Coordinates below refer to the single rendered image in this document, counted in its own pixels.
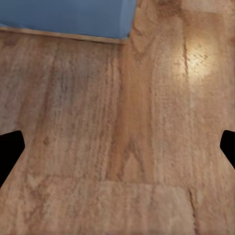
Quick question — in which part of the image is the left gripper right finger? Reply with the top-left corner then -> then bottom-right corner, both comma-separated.
220,130 -> 235,169

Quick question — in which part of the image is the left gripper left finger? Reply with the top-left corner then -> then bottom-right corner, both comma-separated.
0,130 -> 25,188

